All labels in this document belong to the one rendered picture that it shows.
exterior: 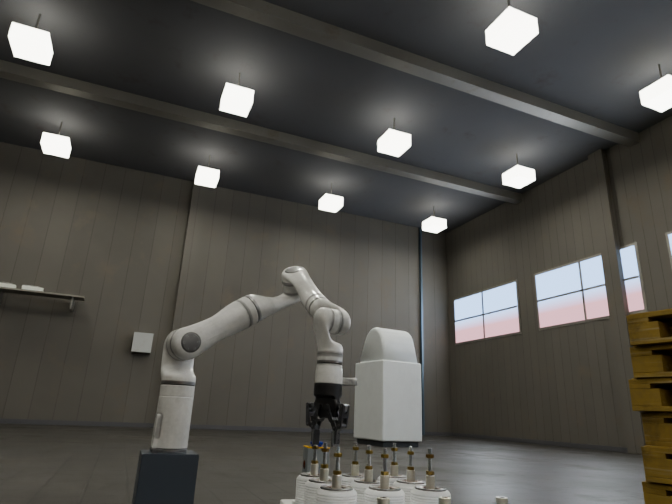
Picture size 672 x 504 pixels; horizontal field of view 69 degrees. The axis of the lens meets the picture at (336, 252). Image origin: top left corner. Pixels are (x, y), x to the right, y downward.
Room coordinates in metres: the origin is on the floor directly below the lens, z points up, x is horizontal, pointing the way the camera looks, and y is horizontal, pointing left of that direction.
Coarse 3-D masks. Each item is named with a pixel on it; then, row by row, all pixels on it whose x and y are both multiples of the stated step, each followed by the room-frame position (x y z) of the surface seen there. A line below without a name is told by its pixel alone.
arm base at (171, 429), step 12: (168, 384) 1.36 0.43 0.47; (168, 396) 1.36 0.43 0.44; (180, 396) 1.37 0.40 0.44; (192, 396) 1.40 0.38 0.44; (168, 408) 1.36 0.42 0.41; (180, 408) 1.37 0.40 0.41; (156, 420) 1.36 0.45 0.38; (168, 420) 1.36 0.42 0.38; (180, 420) 1.37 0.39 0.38; (156, 432) 1.36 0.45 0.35; (168, 432) 1.36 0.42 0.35; (180, 432) 1.37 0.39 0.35; (156, 444) 1.36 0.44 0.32; (168, 444) 1.36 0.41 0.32; (180, 444) 1.38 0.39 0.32
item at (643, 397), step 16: (640, 320) 2.51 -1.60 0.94; (656, 320) 2.51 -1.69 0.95; (640, 336) 2.52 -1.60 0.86; (656, 336) 2.45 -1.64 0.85; (640, 352) 2.56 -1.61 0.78; (656, 352) 2.53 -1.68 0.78; (640, 368) 2.57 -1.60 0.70; (656, 368) 2.50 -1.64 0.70; (640, 384) 2.59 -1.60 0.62; (656, 384) 2.58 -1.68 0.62; (640, 400) 2.60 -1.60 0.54; (656, 400) 2.53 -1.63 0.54; (656, 416) 2.57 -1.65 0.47; (656, 432) 2.58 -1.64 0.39; (656, 448) 2.52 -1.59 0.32; (656, 464) 2.53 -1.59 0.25; (656, 480) 2.54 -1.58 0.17; (656, 496) 2.57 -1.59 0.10
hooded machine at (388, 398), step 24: (384, 336) 7.33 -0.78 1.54; (408, 336) 7.57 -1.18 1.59; (360, 360) 7.82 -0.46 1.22; (384, 360) 7.19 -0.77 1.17; (408, 360) 7.45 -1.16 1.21; (360, 384) 7.72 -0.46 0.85; (384, 384) 7.19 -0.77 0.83; (408, 384) 7.39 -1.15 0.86; (360, 408) 7.70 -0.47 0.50; (384, 408) 7.19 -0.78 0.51; (408, 408) 7.39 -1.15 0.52; (360, 432) 7.69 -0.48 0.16; (384, 432) 7.19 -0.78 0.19; (408, 432) 7.39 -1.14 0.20
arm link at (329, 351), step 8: (320, 312) 1.32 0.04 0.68; (328, 312) 1.32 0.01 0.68; (320, 320) 1.31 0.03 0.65; (328, 320) 1.31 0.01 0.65; (320, 328) 1.32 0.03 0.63; (328, 328) 1.32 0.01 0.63; (320, 336) 1.33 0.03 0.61; (328, 336) 1.32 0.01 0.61; (320, 344) 1.33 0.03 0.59; (328, 344) 1.32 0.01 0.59; (336, 344) 1.33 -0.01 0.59; (320, 352) 1.33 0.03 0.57; (328, 352) 1.32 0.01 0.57; (336, 352) 1.33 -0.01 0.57; (320, 360) 1.33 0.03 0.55; (328, 360) 1.32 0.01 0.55; (336, 360) 1.33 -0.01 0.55
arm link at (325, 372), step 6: (318, 366) 1.34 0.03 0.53; (324, 366) 1.32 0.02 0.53; (330, 366) 1.32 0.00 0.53; (336, 366) 1.33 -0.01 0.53; (318, 372) 1.33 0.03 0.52; (324, 372) 1.32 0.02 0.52; (330, 372) 1.32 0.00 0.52; (336, 372) 1.32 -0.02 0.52; (342, 372) 1.35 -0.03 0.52; (318, 378) 1.33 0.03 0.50; (324, 378) 1.32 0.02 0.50; (330, 378) 1.32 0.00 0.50; (336, 378) 1.32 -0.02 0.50; (342, 378) 1.35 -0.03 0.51; (348, 378) 1.37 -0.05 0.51; (354, 378) 1.37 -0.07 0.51; (342, 384) 1.37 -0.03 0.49; (348, 384) 1.37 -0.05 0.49; (354, 384) 1.37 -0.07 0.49
